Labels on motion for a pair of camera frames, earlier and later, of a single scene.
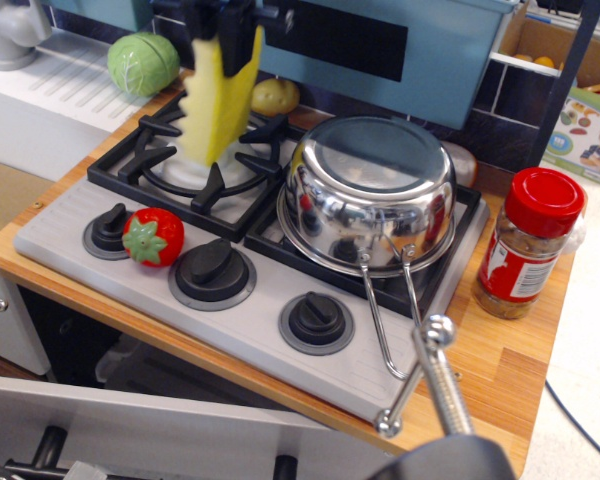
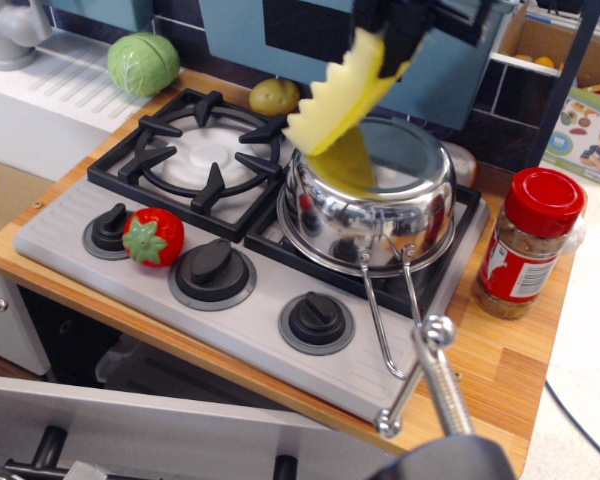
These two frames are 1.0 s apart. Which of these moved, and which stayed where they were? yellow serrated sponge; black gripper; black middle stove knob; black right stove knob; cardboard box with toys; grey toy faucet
Moved: yellow serrated sponge; black gripper
Stayed: black middle stove knob; black right stove knob; grey toy faucet; cardboard box with toys
